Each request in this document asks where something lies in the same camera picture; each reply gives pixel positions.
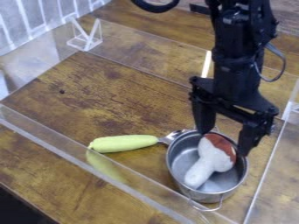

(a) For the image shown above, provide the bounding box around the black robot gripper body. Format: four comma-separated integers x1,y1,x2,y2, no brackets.
189,51,279,135

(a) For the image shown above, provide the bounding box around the spoon with green handle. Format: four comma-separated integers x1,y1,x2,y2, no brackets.
88,129,187,153

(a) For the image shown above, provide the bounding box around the red and white toy mushroom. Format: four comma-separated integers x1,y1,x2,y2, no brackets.
183,133,236,189

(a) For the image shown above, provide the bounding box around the clear acrylic front barrier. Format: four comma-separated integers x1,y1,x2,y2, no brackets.
0,104,238,224

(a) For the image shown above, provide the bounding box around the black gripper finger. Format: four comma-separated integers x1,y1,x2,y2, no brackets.
191,97,216,135
238,122,267,157

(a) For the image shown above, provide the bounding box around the clear acrylic triangular bracket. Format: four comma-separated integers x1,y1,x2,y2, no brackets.
67,18,103,52

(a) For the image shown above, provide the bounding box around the silver steel pot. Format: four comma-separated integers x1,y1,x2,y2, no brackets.
165,130,248,211

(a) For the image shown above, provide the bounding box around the black strip on table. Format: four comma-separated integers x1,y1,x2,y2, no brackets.
189,3,211,15

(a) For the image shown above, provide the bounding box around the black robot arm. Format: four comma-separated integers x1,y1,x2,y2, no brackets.
189,0,279,156

